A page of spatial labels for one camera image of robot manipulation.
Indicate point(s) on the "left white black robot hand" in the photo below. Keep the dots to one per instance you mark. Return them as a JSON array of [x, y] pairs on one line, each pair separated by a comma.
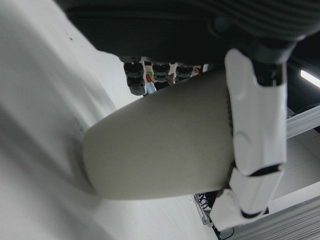
[[175, 27]]

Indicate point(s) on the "beige paper cup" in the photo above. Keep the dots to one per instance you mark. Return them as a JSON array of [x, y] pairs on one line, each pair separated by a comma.
[[155, 140]]

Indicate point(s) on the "clear bottle green red label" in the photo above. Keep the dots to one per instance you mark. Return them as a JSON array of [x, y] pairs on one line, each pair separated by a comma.
[[149, 78]]

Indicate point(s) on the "ceiling light strip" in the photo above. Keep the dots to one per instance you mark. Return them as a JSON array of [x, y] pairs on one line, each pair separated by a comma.
[[310, 78]]

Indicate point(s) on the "aluminium frame beam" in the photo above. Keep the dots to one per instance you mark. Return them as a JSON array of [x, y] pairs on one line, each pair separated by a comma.
[[302, 122]]

